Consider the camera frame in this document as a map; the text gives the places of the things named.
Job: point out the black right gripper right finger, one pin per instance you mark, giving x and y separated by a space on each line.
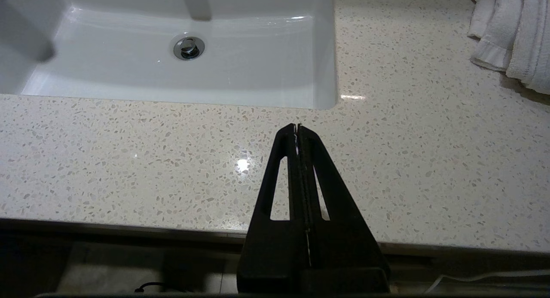
343 246

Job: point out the chrome drain stopper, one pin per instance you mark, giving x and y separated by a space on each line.
189 48

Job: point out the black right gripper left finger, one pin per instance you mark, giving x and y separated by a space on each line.
266 246

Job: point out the white towel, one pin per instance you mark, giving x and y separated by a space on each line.
515 40

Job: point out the white ceramic sink basin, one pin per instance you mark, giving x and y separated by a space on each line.
129 74

